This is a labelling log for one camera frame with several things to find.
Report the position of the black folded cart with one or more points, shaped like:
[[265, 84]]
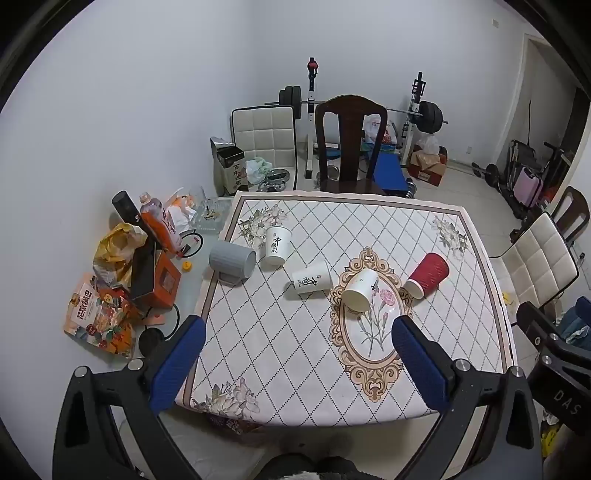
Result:
[[551, 161]]

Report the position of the blue cloth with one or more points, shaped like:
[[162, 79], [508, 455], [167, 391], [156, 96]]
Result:
[[575, 318]]

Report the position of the drinking glass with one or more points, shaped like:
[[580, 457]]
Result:
[[197, 196]]

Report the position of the black round device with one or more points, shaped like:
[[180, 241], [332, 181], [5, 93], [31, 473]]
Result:
[[152, 342]]

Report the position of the yellow snack bag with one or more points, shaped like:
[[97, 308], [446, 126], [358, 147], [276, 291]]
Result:
[[115, 249]]

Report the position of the black box lid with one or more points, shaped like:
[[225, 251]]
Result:
[[143, 272]]

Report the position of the white cushioned chair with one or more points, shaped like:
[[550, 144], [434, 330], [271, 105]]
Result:
[[265, 138], [538, 258]]

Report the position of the clear plastic bag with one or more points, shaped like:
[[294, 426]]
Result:
[[429, 144]]

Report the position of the black dumbbell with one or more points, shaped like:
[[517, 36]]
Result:
[[490, 174]]

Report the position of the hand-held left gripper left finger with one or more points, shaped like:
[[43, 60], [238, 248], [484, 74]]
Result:
[[178, 364]]

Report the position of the orange drink bottle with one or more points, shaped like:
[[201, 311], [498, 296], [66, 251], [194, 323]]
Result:
[[154, 219]]

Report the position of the orange box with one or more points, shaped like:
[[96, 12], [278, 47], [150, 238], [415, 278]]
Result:
[[165, 282]]

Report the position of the grey ribbed mug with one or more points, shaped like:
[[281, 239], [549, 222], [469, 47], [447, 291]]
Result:
[[232, 262]]

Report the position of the pink suitcase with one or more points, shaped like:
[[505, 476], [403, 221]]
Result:
[[528, 185]]

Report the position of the white green plastic bag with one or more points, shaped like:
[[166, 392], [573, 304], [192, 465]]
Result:
[[256, 170]]

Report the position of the crumpled white plastic bag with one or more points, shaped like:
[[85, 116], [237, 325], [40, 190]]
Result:
[[178, 217]]

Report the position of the floral printed tablecloth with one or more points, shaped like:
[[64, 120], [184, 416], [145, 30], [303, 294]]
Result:
[[277, 346]]

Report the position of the black barbell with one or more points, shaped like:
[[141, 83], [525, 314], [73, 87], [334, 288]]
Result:
[[430, 117]]

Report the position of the red ribbed paper cup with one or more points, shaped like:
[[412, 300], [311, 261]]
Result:
[[427, 275]]

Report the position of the cardboard box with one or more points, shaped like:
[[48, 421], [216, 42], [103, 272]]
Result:
[[427, 168]]

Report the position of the yellow floor scrap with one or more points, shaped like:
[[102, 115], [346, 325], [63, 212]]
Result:
[[508, 298]]

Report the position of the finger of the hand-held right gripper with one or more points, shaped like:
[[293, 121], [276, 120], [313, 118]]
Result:
[[535, 323]]

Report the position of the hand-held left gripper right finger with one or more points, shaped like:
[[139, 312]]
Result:
[[418, 364]]

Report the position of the white printed paper cup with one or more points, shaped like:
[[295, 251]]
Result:
[[360, 288], [277, 244], [313, 279]]

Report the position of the black bottle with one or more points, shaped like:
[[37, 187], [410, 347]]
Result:
[[124, 205]]

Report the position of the orange snack packet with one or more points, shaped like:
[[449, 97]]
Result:
[[92, 309]]

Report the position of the white barbell rack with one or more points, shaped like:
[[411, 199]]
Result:
[[311, 106]]

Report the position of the dark wooden chair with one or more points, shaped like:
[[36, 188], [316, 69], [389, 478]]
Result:
[[351, 143], [571, 207]]

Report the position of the glass ashtray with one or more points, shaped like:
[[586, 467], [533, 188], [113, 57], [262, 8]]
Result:
[[212, 222]]

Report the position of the blue weight bench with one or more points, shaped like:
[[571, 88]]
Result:
[[388, 171]]

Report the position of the stack of metal bowls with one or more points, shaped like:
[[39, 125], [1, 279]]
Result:
[[277, 179]]

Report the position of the silver black carton box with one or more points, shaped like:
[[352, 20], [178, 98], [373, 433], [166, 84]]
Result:
[[226, 168]]

